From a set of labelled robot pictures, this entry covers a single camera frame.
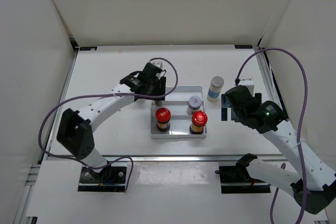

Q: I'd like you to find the small dark spice jar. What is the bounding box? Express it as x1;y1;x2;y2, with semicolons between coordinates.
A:
154;100;163;107

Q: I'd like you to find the red-lid amber jar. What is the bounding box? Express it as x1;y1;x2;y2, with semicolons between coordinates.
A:
190;111;208;134

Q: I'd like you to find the small pale spice jar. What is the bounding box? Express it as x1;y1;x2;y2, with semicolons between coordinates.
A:
186;95;203;115

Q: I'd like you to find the red-lid dark jar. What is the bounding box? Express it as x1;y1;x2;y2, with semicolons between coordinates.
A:
155;108;171;132

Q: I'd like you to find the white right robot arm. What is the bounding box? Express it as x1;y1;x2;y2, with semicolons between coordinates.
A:
225;85;335;215

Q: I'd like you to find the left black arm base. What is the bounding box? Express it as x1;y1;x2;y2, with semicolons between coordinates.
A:
77;162;130;193

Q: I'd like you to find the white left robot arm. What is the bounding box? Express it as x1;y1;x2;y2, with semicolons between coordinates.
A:
56;62;166;182

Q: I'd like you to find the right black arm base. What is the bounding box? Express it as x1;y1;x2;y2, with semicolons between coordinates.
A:
215;166;271;194

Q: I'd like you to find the white divided tray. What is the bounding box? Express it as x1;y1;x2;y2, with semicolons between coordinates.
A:
150;86;207;140

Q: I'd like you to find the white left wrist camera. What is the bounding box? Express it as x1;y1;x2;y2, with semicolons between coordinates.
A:
150;61;163;69

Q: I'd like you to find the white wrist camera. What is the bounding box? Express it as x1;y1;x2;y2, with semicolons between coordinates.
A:
150;61;163;69
238;77;255;96

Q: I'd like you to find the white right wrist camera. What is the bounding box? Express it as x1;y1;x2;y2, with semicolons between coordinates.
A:
238;77;255;96

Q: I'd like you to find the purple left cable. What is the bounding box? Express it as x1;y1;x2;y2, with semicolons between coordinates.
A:
38;57;179;159

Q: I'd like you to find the purple cable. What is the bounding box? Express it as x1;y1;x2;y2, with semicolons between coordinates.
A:
38;57;179;159
234;47;308;224

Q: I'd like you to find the right aluminium frame rail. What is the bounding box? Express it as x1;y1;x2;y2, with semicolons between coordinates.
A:
255;52;281;106

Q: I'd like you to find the aluminium frame rail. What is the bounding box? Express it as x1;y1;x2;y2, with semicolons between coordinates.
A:
13;36;79;223
255;52;281;106
44;154;289;162

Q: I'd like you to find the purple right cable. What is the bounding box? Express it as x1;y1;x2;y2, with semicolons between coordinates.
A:
234;47;308;224

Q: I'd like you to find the front aluminium frame rail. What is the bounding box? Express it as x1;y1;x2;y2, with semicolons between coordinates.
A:
44;154;289;162

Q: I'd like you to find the left aluminium frame rail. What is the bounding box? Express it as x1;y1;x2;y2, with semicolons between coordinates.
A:
13;36;79;223

